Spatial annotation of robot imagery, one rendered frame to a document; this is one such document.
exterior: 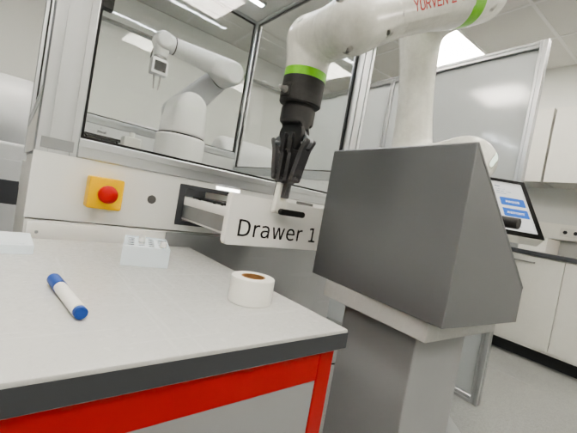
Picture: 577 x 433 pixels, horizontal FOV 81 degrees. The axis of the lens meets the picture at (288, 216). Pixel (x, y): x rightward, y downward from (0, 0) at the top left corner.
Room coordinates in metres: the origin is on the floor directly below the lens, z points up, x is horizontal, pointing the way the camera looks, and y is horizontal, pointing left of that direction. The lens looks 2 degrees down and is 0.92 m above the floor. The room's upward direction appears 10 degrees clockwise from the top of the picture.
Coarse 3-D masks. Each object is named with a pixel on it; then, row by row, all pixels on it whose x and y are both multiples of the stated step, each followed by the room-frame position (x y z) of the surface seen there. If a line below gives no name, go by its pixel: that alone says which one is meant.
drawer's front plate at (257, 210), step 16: (240, 208) 0.72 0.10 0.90; (256, 208) 0.75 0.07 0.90; (288, 208) 0.81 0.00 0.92; (304, 208) 0.84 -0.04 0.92; (224, 224) 0.71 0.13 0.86; (256, 224) 0.75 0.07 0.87; (272, 224) 0.78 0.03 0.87; (288, 224) 0.81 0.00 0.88; (304, 224) 0.84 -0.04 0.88; (320, 224) 0.88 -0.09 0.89; (224, 240) 0.70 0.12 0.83; (240, 240) 0.73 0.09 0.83; (256, 240) 0.76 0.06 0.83; (272, 240) 0.78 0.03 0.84; (304, 240) 0.85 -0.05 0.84
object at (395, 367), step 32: (352, 320) 0.79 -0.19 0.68; (384, 320) 0.67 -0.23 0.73; (416, 320) 0.62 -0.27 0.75; (352, 352) 0.78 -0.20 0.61; (384, 352) 0.71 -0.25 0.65; (416, 352) 0.66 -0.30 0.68; (448, 352) 0.73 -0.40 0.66; (352, 384) 0.76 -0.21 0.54; (384, 384) 0.70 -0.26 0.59; (416, 384) 0.67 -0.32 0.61; (448, 384) 0.75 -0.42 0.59; (352, 416) 0.75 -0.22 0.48; (384, 416) 0.69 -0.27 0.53; (416, 416) 0.69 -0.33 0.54; (448, 416) 0.77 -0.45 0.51
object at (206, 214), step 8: (184, 200) 0.94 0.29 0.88; (192, 200) 0.89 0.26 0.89; (184, 208) 0.92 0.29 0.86; (192, 208) 0.88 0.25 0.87; (200, 208) 0.85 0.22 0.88; (208, 208) 0.82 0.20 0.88; (216, 208) 0.79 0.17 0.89; (224, 208) 0.76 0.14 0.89; (184, 216) 0.92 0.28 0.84; (192, 216) 0.87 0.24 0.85; (200, 216) 0.84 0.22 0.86; (208, 216) 0.81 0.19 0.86; (216, 216) 0.78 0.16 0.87; (200, 224) 0.84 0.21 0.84; (208, 224) 0.80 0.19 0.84; (216, 224) 0.77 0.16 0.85
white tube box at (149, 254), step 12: (132, 240) 0.69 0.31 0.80; (156, 240) 0.75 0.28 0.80; (132, 252) 0.62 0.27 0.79; (144, 252) 0.63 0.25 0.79; (156, 252) 0.64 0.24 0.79; (168, 252) 0.65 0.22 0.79; (120, 264) 0.62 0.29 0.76; (132, 264) 0.62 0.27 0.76; (144, 264) 0.63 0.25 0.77; (156, 264) 0.64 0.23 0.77
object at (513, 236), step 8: (520, 184) 1.47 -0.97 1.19; (528, 200) 1.41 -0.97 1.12; (536, 216) 1.36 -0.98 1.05; (536, 224) 1.33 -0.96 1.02; (512, 232) 1.30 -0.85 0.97; (520, 232) 1.30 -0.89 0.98; (512, 240) 1.31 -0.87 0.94; (520, 240) 1.30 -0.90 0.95; (528, 240) 1.30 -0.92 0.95; (536, 240) 1.29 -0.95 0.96
